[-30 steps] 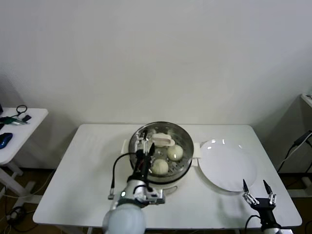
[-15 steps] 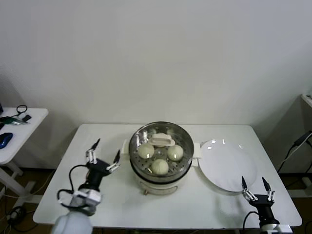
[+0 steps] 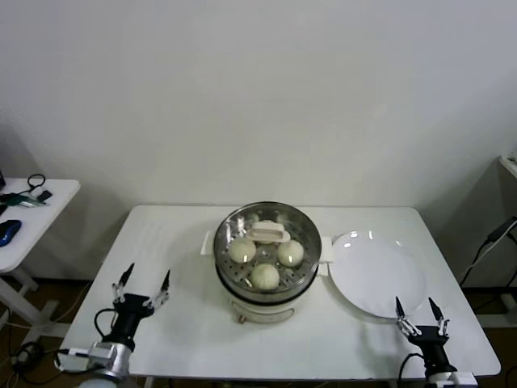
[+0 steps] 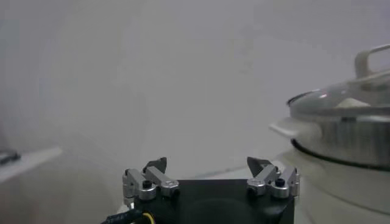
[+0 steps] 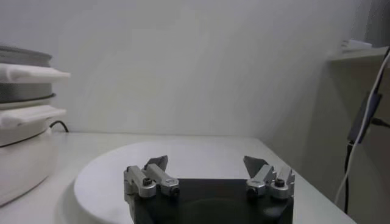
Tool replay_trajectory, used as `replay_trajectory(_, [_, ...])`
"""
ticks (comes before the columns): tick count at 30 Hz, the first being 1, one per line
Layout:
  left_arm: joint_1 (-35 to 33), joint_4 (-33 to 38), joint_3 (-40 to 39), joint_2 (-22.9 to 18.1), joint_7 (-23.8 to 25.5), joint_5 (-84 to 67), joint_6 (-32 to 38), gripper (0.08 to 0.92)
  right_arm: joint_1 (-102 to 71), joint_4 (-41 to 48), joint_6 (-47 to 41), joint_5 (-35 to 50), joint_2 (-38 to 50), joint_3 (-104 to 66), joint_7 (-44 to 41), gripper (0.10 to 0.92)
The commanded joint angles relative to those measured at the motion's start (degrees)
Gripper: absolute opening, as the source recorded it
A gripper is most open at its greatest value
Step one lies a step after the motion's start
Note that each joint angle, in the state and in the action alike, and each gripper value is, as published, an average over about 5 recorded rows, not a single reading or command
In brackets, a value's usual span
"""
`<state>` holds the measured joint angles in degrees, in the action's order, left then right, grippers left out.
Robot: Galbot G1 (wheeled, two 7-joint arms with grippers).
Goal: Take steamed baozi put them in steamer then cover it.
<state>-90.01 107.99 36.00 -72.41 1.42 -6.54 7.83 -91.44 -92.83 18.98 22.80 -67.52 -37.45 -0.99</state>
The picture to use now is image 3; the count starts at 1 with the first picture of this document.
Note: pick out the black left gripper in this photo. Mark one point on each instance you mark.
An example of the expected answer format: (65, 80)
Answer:
(131, 315)

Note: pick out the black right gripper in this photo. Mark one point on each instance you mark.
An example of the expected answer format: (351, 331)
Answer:
(430, 347)

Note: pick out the white steamed baozi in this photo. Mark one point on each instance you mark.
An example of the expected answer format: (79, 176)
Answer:
(264, 277)
(242, 250)
(291, 254)
(266, 243)

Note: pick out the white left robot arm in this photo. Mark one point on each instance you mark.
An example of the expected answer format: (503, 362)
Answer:
(109, 368)

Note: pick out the perforated steel steamer basket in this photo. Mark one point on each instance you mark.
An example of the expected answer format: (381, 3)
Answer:
(282, 293)

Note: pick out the white round plate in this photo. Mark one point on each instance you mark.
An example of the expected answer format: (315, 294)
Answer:
(375, 279)

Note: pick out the white side table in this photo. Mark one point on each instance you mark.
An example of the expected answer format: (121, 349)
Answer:
(40, 218)

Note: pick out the white floor power strip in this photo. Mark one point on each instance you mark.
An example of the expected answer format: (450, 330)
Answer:
(25, 355)

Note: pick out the small black gadget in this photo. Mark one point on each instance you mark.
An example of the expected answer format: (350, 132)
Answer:
(43, 196)

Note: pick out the blue computer mouse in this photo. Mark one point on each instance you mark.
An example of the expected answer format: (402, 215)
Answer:
(9, 233)

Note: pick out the black device at edge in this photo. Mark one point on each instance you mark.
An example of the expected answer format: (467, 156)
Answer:
(1, 180)

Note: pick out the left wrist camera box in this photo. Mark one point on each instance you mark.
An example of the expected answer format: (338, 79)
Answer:
(74, 359)

